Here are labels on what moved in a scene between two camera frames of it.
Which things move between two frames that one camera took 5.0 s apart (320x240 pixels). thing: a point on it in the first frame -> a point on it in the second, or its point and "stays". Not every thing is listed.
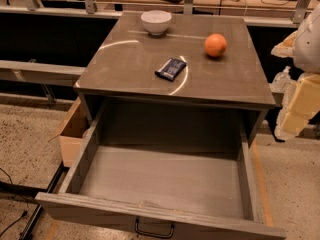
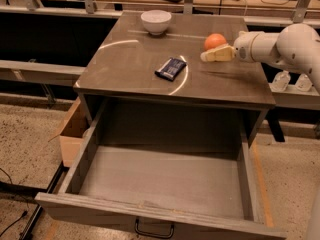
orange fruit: x=215 y=45 stays
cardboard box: x=72 y=129 stays
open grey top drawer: x=160 y=193 stays
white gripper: x=308 y=47 -> x=242 y=48
